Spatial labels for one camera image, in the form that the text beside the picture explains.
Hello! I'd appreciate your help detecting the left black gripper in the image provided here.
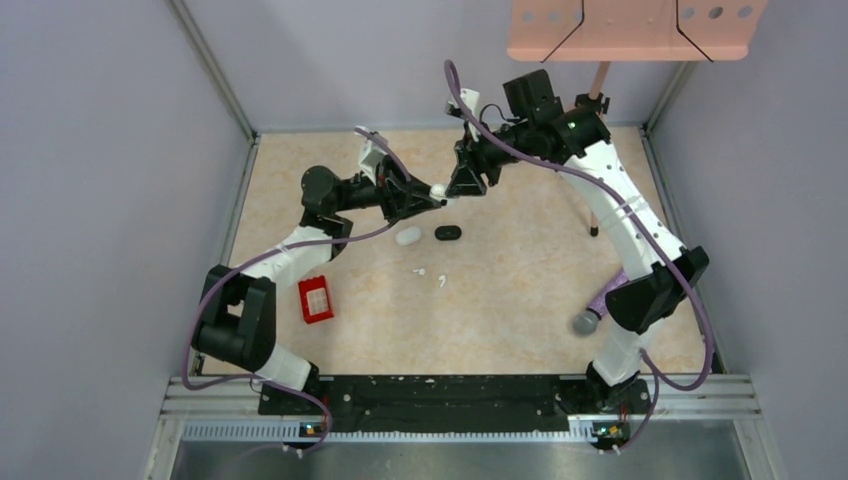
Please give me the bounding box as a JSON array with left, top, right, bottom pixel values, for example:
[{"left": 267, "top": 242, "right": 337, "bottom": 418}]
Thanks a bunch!
[{"left": 333, "top": 154, "right": 442, "bottom": 223}]

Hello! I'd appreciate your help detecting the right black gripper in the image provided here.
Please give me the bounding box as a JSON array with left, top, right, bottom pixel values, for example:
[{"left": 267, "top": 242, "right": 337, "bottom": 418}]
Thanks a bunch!
[{"left": 447, "top": 118, "right": 534, "bottom": 197}]

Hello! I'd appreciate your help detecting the small white square earbud case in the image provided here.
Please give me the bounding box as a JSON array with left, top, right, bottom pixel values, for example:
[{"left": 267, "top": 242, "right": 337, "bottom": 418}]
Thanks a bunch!
[{"left": 429, "top": 184, "right": 447, "bottom": 202}]

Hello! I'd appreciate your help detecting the white oval charging case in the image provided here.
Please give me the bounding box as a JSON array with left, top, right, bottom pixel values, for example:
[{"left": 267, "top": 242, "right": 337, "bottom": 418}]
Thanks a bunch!
[{"left": 395, "top": 226, "right": 423, "bottom": 246}]

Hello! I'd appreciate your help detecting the black oval earbud case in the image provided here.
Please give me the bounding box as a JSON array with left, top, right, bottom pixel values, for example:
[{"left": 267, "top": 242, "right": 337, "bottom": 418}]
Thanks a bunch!
[{"left": 434, "top": 225, "right": 463, "bottom": 241}]

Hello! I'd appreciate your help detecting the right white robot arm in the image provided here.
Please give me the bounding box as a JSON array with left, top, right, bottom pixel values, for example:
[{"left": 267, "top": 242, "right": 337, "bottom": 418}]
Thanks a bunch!
[{"left": 444, "top": 60, "right": 709, "bottom": 412}]

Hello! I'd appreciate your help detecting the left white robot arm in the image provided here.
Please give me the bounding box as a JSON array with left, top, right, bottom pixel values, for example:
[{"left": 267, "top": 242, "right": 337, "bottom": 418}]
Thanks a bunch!
[{"left": 189, "top": 158, "right": 448, "bottom": 414}]

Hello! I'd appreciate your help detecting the red plastic box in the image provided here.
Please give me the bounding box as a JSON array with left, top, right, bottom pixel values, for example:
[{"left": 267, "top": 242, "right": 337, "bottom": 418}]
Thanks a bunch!
[{"left": 298, "top": 275, "right": 334, "bottom": 324}]

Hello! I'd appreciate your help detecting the purple handheld microphone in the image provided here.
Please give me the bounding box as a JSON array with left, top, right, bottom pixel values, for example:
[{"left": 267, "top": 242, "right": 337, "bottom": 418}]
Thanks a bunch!
[{"left": 571, "top": 269, "right": 628, "bottom": 337}]

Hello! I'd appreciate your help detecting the pink music stand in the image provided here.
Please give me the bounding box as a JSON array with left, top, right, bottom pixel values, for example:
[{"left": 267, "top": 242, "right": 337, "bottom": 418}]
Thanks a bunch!
[{"left": 506, "top": 0, "right": 770, "bottom": 238}]

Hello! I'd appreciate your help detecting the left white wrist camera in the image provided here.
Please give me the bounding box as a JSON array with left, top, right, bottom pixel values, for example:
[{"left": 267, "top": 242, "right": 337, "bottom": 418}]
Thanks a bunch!
[{"left": 354, "top": 126, "right": 388, "bottom": 185}]

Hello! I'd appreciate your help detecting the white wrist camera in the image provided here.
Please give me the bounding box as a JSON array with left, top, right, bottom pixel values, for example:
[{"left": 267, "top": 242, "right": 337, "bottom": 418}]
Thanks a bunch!
[
  {"left": 444, "top": 88, "right": 480, "bottom": 141},
  {"left": 354, "top": 126, "right": 388, "bottom": 185}
]

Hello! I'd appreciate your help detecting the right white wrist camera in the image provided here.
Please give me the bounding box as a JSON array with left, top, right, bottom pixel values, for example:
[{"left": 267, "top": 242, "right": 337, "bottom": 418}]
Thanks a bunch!
[{"left": 444, "top": 88, "right": 480, "bottom": 141}]

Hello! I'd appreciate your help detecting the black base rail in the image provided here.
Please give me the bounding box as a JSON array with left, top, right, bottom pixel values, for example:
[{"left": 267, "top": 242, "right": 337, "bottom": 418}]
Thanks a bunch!
[{"left": 258, "top": 374, "right": 652, "bottom": 433}]

